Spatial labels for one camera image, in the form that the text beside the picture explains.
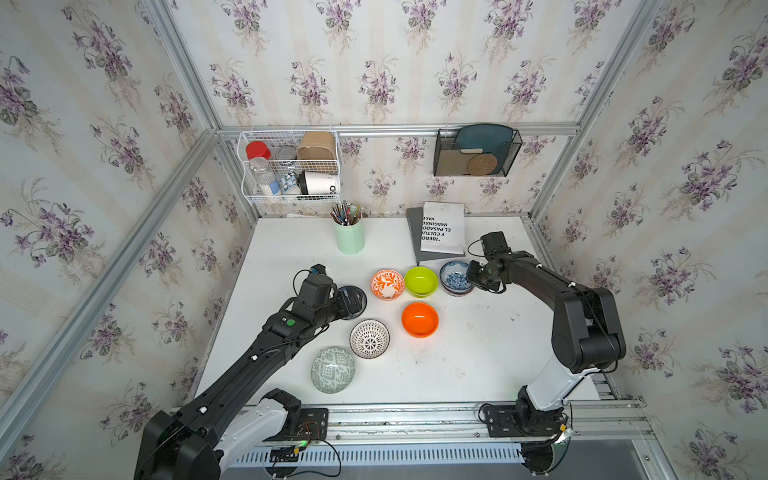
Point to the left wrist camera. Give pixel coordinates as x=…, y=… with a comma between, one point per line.
x=318, y=270

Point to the grey book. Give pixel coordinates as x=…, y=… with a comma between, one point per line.
x=414, y=218

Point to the plain orange bowl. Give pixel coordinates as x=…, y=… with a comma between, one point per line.
x=420, y=320

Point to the brown white patterned bowl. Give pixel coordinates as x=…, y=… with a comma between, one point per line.
x=369, y=339

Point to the white book black lettering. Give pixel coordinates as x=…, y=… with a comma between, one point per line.
x=443, y=228

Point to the mint green pen cup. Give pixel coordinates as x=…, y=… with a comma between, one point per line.
x=350, y=239

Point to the round cork coaster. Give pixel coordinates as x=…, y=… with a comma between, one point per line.
x=481, y=165

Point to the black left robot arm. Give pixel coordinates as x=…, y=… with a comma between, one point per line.
x=205, y=436

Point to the white ribbed vent strip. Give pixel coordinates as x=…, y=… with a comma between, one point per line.
x=407, y=455

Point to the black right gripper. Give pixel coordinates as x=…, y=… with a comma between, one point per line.
x=472, y=280

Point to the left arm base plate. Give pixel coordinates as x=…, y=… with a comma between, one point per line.
x=303, y=424

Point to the orange floral white bowl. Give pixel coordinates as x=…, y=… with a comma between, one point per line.
x=387, y=284

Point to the green grey patterned bowl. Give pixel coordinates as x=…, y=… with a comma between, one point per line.
x=333, y=370

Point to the lime green bowl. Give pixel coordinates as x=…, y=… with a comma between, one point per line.
x=421, y=282

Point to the red lid jar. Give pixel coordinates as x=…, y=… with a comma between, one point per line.
x=258, y=149

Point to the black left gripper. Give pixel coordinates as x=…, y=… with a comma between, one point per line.
x=341, y=300

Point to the pens in cup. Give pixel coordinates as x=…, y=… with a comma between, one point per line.
x=346, y=213

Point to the white black cylinder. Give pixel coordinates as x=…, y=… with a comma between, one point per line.
x=318, y=184

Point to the teal plate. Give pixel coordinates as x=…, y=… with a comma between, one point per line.
x=491, y=139

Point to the black mesh wall holder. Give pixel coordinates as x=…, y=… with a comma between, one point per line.
x=451, y=162

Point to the clear plastic bottle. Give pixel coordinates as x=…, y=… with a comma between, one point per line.
x=264, y=176

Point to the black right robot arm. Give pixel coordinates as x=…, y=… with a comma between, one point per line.
x=586, y=336

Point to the white wire basket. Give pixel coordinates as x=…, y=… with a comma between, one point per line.
x=286, y=166

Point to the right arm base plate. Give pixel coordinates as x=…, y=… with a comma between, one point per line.
x=511, y=420

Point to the dark rimmed blue floral bowl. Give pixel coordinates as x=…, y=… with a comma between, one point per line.
x=353, y=302

